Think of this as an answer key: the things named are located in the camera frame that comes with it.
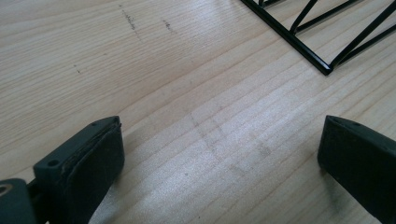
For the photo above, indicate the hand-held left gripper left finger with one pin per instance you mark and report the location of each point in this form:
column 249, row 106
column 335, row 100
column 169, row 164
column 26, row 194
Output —
column 84, row 168

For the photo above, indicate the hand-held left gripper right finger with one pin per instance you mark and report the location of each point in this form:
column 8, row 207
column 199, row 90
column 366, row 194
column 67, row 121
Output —
column 361, row 161

